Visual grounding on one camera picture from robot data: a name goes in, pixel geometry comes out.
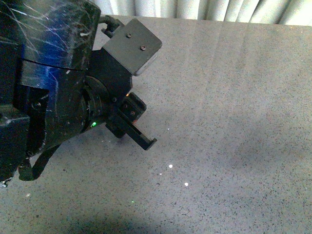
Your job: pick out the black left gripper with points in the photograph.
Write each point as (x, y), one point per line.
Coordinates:
(118, 83)

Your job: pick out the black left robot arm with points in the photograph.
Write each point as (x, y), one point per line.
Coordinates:
(64, 69)

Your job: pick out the white pleated curtain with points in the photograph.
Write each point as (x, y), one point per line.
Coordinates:
(286, 12)

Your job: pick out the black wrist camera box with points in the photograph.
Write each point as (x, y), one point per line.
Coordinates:
(133, 45)

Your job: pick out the yellow-marked push button switch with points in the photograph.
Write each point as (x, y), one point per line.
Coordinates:
(4, 183)

